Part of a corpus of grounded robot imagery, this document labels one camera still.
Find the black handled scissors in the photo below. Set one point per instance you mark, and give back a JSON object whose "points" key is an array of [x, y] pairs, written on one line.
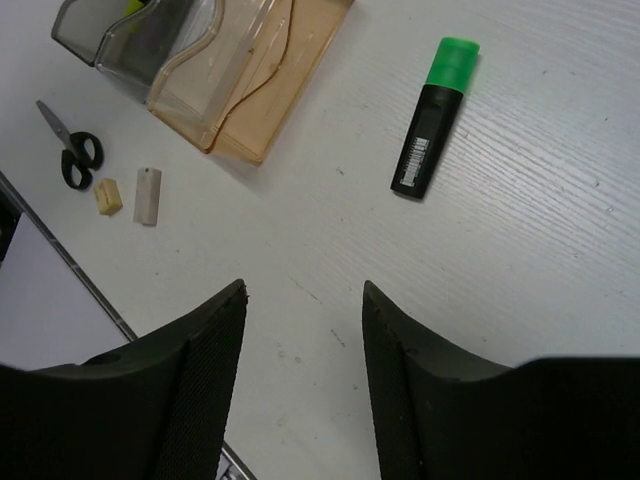
{"points": [[83, 151]]}

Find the grey rectangular eraser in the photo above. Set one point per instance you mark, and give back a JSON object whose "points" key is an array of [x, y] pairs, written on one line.
{"points": [[147, 196]]}

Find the orange transparent container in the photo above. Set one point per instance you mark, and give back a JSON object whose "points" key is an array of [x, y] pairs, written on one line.
{"points": [[237, 70]]}

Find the green highlighter marker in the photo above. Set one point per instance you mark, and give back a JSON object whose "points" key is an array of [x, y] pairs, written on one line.
{"points": [[435, 113]]}

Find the grey transparent container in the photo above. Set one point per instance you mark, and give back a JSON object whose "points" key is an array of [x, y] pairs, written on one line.
{"points": [[80, 25]]}

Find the clear transparent container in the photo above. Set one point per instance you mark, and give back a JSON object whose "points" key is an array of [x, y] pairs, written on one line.
{"points": [[161, 34]]}

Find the yellow highlighter marker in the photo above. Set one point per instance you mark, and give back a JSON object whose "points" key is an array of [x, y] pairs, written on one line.
{"points": [[134, 6]]}

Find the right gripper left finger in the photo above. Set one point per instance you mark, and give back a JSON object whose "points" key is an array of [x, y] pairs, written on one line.
{"points": [[155, 408]]}

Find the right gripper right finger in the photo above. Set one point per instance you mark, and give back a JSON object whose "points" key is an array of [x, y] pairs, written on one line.
{"points": [[442, 412]]}

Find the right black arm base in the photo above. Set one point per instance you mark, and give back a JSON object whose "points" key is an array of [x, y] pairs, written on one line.
{"points": [[10, 213]]}

